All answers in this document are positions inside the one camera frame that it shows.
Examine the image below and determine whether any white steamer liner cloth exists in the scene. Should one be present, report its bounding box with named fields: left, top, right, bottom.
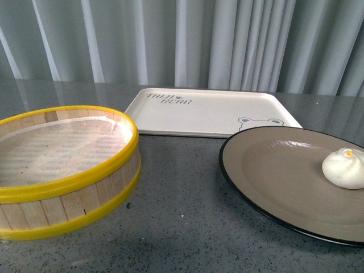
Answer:
left=1, top=117, right=133, bottom=187

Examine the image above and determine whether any white steamed bun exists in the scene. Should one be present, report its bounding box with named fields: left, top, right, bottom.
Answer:
left=322, top=148, right=363, bottom=189

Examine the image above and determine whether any cream bear print tray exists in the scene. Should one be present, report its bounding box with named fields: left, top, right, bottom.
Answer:
left=125, top=88, right=300, bottom=138

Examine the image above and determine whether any beige plate with black rim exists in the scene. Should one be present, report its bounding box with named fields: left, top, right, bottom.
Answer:
left=219, top=126, right=363, bottom=247

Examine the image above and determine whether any grey pleated curtain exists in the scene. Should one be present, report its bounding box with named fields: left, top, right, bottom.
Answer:
left=1, top=1, right=363, bottom=97

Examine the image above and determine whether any bamboo steamer with yellow rims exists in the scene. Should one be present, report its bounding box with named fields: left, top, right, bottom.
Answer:
left=1, top=105, right=141, bottom=241

